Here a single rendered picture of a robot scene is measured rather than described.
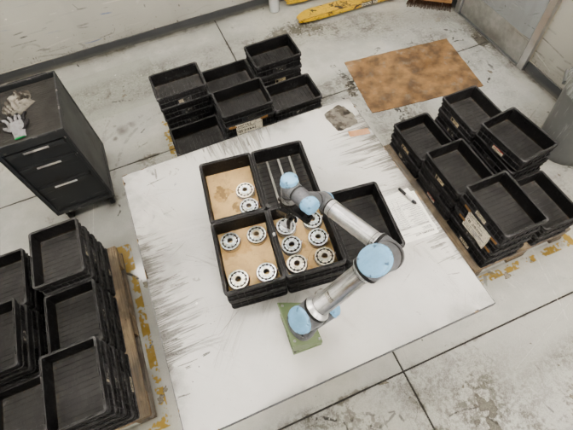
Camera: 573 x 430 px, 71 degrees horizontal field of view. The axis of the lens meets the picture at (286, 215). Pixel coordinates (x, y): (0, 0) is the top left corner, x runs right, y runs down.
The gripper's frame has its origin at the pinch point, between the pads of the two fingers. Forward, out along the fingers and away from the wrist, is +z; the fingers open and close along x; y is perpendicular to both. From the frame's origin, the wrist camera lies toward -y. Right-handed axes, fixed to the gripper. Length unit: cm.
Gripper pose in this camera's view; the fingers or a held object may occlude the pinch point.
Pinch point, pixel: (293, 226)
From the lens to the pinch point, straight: 193.8
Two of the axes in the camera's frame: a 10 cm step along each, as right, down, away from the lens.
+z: 0.2, 5.6, 8.3
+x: -5.0, 7.2, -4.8
